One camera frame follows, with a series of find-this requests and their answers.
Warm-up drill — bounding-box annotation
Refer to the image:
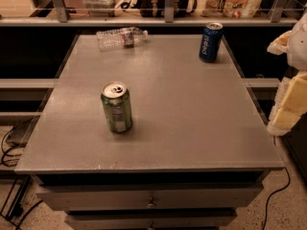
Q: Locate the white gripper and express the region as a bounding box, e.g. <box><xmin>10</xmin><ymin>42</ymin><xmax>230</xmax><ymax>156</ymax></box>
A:
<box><xmin>267</xmin><ymin>13</ymin><xmax>307</xmax><ymax>136</ymax></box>

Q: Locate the blue pepsi can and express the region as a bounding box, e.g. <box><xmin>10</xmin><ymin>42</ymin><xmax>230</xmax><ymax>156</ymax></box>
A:
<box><xmin>199</xmin><ymin>22</ymin><xmax>224</xmax><ymax>62</ymax></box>

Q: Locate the green soda can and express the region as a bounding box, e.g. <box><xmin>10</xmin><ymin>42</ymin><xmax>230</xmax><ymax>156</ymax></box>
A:
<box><xmin>101</xmin><ymin>81</ymin><xmax>132</xmax><ymax>133</ymax></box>

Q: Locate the printed snack bag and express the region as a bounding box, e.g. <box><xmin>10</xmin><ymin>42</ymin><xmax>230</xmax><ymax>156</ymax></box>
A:
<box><xmin>201</xmin><ymin>0</ymin><xmax>262</xmax><ymax>18</ymax></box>

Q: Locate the grey drawer cabinet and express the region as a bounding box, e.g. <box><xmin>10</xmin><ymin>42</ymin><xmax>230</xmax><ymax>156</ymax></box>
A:
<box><xmin>13</xmin><ymin>33</ymin><xmax>286</xmax><ymax>230</ymax></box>

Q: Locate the upper grey drawer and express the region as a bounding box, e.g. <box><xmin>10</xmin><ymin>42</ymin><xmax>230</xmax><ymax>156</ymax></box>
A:
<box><xmin>36</xmin><ymin>183</ymin><xmax>263</xmax><ymax>212</ymax></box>

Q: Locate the grey drawer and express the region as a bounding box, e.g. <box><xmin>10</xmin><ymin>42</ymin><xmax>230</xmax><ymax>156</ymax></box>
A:
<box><xmin>36</xmin><ymin>183</ymin><xmax>263</xmax><ymax>212</ymax></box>
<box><xmin>65</xmin><ymin>209</ymin><xmax>237</xmax><ymax>230</ymax></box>

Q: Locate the black bag on shelf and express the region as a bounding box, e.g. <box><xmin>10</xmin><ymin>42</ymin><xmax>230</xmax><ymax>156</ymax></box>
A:
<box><xmin>133</xmin><ymin>0</ymin><xmax>198</xmax><ymax>17</ymax></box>

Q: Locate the clear plastic water bottle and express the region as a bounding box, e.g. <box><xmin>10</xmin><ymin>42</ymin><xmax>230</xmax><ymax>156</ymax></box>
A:
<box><xmin>96</xmin><ymin>27</ymin><xmax>148</xmax><ymax>51</ymax></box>

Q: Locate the lower grey drawer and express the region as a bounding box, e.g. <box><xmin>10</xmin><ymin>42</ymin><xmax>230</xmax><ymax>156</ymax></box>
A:
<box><xmin>65</xmin><ymin>209</ymin><xmax>237</xmax><ymax>230</ymax></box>

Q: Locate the grey metal shelf rail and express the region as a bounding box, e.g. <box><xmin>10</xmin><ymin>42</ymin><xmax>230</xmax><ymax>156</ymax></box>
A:
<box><xmin>0</xmin><ymin>0</ymin><xmax>306</xmax><ymax>27</ymax></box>

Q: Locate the black floor cable right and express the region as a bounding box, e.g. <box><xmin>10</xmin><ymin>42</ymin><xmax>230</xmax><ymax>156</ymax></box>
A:
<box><xmin>260</xmin><ymin>166</ymin><xmax>292</xmax><ymax>230</ymax></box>

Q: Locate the black floor cables left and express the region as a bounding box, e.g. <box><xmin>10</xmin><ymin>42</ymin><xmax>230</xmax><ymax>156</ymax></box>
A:
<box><xmin>0</xmin><ymin>120</ymin><xmax>44</xmax><ymax>230</ymax></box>

